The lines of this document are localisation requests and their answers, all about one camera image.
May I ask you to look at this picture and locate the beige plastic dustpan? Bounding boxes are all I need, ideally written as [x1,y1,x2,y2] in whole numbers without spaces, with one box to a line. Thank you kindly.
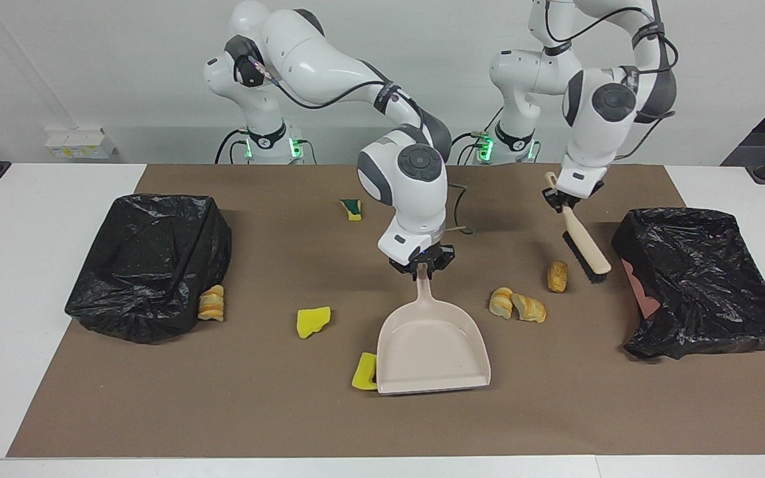
[376,274,491,395]

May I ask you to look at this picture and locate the beige brush black bristles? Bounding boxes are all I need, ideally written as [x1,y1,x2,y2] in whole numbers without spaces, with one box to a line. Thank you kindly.
[545,171,612,285]

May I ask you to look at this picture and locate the pink plastic bin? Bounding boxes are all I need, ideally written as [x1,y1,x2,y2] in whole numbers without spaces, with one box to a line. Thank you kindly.
[622,258,662,319]

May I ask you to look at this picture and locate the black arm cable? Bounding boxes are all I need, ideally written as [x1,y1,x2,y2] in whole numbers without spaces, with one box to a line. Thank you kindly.
[545,0,680,161]
[250,56,475,236]

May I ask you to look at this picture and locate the notched yellow sponge piece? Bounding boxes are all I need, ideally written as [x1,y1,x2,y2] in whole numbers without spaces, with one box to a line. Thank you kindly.
[351,352,379,390]

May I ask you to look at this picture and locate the cut bread roll piece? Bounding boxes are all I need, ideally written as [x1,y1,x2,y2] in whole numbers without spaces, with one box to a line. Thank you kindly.
[489,287,515,319]
[512,293,547,324]

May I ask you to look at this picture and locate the black right base cable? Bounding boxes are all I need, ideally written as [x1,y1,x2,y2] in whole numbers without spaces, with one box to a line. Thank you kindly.
[215,128,250,165]

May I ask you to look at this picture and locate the black left base cable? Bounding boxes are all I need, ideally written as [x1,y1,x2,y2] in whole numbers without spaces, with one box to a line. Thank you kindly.
[452,131,489,165]

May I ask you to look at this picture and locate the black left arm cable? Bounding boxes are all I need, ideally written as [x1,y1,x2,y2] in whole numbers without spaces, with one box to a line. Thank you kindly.
[545,0,680,161]

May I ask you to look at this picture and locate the black bag on pink bin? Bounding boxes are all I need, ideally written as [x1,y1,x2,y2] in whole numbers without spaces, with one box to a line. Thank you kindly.
[612,207,765,361]

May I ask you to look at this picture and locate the white wall socket box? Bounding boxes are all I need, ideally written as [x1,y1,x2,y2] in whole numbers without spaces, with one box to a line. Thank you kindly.
[44,127,118,161]

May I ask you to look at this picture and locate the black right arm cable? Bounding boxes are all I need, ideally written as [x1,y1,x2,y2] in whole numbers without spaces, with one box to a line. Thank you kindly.
[250,56,475,236]

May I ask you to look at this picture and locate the striped bread piece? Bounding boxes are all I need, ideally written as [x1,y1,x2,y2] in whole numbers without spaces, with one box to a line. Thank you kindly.
[197,285,225,323]

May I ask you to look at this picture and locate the right black trash bag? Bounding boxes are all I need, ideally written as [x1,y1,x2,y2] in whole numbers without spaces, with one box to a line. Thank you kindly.
[65,193,232,344]

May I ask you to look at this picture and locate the black base cable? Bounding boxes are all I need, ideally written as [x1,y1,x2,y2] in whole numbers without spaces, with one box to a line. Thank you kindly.
[215,128,250,165]
[452,131,489,165]

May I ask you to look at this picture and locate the brown table mat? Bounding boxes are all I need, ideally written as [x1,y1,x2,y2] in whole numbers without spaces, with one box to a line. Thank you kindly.
[6,164,765,459]

